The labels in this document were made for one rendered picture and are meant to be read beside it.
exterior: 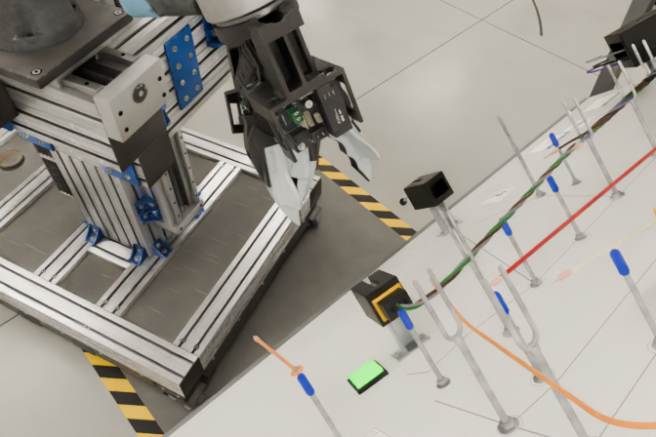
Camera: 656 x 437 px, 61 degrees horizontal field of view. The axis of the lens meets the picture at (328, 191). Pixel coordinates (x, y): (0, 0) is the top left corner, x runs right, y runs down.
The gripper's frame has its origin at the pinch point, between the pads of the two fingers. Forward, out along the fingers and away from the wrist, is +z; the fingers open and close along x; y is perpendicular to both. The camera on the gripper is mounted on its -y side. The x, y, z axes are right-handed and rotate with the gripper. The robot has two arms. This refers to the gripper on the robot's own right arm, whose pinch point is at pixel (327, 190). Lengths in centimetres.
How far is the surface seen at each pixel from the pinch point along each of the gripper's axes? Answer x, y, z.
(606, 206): 30.8, 5.5, 20.6
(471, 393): -0.4, 18.2, 14.6
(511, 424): -0.9, 24.4, 11.3
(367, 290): -1.2, 2.5, 12.0
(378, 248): 37, -107, 102
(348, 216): 36, -124, 94
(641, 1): 85, -32, 22
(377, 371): -5.0, 6.3, 19.2
